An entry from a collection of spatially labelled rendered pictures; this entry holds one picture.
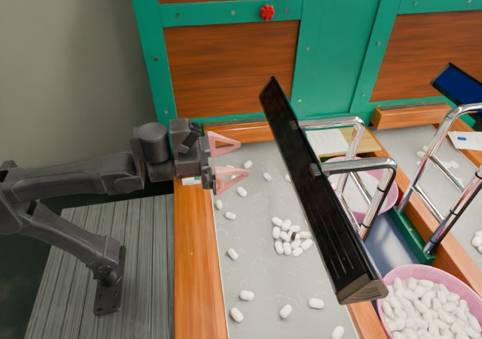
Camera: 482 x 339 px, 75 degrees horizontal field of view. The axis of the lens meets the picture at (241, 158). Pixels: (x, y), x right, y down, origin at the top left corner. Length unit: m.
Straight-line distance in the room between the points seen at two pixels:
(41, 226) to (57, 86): 1.32
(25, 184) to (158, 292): 0.47
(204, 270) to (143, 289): 0.20
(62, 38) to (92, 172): 1.30
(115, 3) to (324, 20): 1.07
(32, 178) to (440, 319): 0.98
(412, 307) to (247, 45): 0.87
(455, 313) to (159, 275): 0.78
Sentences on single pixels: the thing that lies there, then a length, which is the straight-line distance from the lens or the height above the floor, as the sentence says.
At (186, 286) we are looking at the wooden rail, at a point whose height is 0.77.
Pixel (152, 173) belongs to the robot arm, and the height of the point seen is 1.09.
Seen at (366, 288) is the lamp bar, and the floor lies 1.09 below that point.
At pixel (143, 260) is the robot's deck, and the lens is 1.04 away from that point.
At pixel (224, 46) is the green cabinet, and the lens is 1.06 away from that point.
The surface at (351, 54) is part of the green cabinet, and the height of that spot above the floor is 1.08.
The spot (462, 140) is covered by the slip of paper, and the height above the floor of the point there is 0.77.
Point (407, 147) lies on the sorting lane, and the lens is 1.40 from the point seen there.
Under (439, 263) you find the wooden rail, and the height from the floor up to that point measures 0.71.
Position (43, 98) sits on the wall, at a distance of 2.10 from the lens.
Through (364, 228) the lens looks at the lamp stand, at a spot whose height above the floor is 0.89.
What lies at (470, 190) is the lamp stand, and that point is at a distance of 0.91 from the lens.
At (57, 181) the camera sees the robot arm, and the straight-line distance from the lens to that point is 0.70.
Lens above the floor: 1.53
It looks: 42 degrees down
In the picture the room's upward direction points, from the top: straight up
